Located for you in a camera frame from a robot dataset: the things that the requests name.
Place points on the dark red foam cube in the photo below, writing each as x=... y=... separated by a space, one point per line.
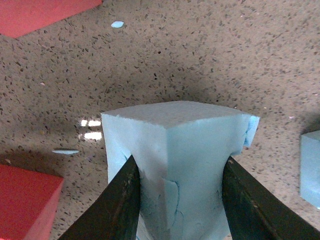
x=20 y=17

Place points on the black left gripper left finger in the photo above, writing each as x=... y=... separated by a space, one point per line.
x=115 y=214

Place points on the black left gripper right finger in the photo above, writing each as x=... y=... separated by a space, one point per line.
x=254 y=213

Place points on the blue foam crumb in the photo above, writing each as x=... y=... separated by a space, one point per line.
x=117 y=24

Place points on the light blue foam cube centre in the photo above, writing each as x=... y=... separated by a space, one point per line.
x=310 y=168

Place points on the red foam cube front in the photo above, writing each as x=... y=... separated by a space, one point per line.
x=28 y=203

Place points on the light blue foam cube cracked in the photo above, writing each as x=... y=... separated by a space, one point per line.
x=180 y=148

